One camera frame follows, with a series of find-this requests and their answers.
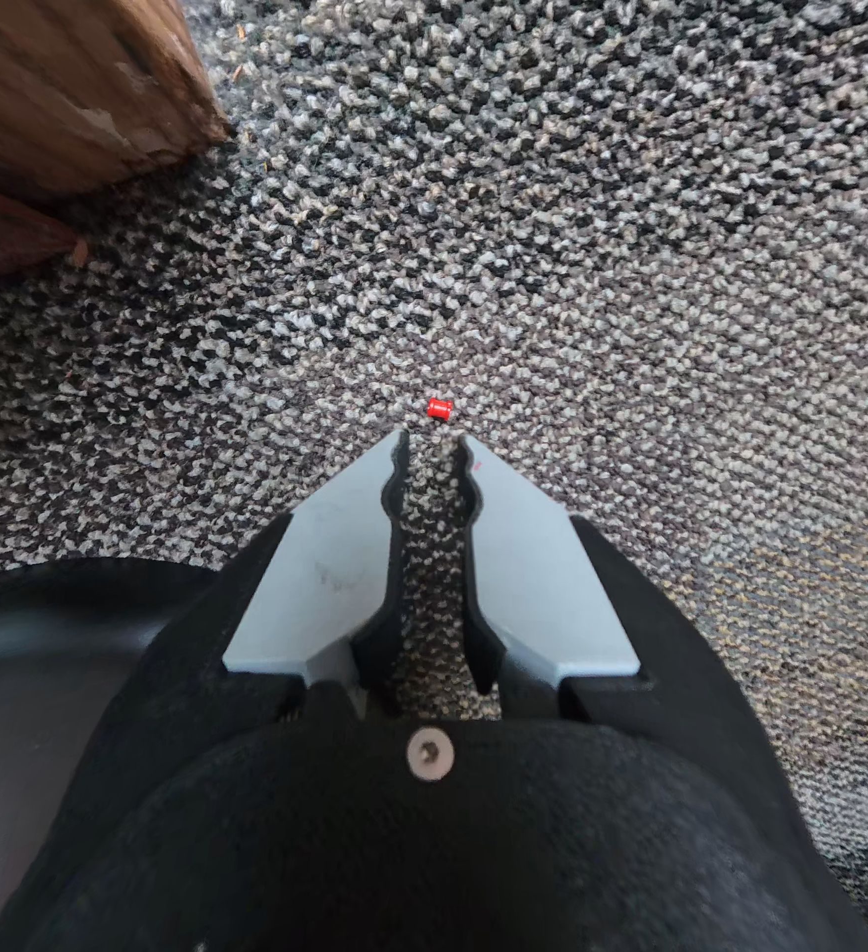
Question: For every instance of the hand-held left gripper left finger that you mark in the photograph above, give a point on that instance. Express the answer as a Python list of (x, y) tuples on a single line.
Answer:
[(322, 580)]

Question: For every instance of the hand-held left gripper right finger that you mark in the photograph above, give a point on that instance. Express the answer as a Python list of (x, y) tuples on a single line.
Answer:
[(545, 587)]

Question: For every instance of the red lego bush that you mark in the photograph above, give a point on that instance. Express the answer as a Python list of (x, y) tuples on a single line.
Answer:
[(440, 409)]

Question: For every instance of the wooden table leg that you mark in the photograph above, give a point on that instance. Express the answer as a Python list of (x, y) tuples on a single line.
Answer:
[(54, 89)]

